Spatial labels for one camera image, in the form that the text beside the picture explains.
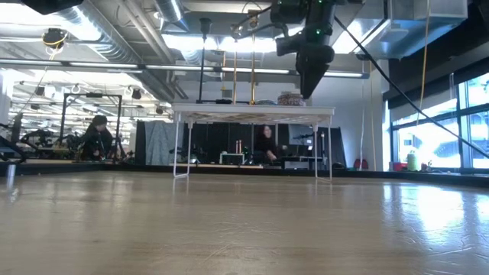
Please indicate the red chair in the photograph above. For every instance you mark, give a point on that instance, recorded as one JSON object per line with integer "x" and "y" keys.
{"x": 361, "y": 165}

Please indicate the green bottle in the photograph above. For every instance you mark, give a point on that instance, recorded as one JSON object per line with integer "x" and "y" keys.
{"x": 412, "y": 162}

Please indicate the person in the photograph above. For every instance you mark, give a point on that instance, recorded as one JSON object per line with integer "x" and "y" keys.
{"x": 265, "y": 145}
{"x": 97, "y": 139}

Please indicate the grey curtain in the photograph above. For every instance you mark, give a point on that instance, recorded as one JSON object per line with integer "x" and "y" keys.
{"x": 158, "y": 143}

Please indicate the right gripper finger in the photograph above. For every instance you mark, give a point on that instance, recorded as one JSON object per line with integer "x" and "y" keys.
{"x": 307, "y": 76}
{"x": 319, "y": 74}

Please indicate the small white rack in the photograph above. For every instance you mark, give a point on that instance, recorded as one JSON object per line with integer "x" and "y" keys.
{"x": 232, "y": 154}

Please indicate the small metal post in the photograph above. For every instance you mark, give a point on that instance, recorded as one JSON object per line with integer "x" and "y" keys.
{"x": 10, "y": 173}

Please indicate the black candlestick holder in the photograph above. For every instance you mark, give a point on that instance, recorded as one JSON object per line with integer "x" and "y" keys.
{"x": 205, "y": 26}

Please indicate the black stand frame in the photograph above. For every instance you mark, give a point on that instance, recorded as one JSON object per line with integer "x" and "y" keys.
{"x": 91, "y": 95}

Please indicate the large window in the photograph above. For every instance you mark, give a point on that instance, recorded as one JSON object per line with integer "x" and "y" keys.
{"x": 431, "y": 145}

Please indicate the short gold candlestick holder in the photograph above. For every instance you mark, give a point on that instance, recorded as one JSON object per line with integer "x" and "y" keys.
{"x": 253, "y": 76}

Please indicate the black aluminium table frame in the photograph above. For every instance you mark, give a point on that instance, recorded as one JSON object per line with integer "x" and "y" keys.
{"x": 229, "y": 170}

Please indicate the thin black bar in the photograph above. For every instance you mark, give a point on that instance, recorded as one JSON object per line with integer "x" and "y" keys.
{"x": 243, "y": 102}

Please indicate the purple glitter round candle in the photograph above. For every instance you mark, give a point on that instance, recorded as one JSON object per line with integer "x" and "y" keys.
{"x": 290, "y": 99}

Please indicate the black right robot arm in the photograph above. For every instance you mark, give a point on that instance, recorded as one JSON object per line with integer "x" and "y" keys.
{"x": 340, "y": 4}

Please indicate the silver ventilation duct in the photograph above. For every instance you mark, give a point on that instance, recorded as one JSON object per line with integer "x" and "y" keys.
{"x": 401, "y": 38}

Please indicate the long ceiling light bar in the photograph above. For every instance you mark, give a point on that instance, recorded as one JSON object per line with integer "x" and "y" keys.
{"x": 114, "y": 65}

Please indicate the blue-grey glitter round candle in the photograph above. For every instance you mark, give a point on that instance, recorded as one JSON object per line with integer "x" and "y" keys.
{"x": 265, "y": 102}

